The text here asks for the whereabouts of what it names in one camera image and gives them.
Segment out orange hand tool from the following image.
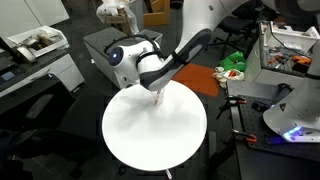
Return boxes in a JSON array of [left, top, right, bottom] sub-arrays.
[[291, 54, 313, 65]]

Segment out black swivel chair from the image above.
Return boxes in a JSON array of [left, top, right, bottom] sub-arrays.
[[206, 0, 264, 52]]

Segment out orange floor mat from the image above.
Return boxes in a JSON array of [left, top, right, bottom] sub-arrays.
[[171, 63, 222, 98]]

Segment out black orange bar clamp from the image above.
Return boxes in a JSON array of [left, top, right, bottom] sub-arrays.
[[232, 129, 258, 144], [215, 95, 248, 120]]

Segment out grey white headset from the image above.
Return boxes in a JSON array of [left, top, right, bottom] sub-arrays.
[[15, 45, 38, 65]]

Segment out black perforated robot table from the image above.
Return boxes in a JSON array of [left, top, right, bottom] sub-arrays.
[[229, 94, 320, 164]]

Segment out crumpled white plastic bag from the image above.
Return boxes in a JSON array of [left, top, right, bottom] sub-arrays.
[[95, 0, 140, 35]]

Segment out green plastic bag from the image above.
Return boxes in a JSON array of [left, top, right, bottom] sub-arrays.
[[219, 50, 248, 73]]

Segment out grey printer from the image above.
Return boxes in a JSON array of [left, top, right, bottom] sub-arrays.
[[0, 46, 86, 99]]

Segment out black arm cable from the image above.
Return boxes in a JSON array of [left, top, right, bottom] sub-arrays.
[[103, 33, 162, 57]]

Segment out white bag with items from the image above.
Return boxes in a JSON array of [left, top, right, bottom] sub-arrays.
[[212, 65, 246, 90]]

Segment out dark office chair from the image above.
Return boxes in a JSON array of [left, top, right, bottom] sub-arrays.
[[0, 73, 105, 180]]

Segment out white tool cart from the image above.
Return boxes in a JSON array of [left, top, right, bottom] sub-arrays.
[[253, 21, 320, 88]]

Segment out white plastic bin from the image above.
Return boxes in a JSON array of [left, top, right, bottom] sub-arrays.
[[269, 21, 320, 53]]

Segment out white tray with clutter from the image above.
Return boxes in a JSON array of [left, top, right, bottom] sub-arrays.
[[6, 25, 71, 58]]

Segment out wooden crate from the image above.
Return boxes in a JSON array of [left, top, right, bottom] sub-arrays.
[[142, 0, 172, 28]]

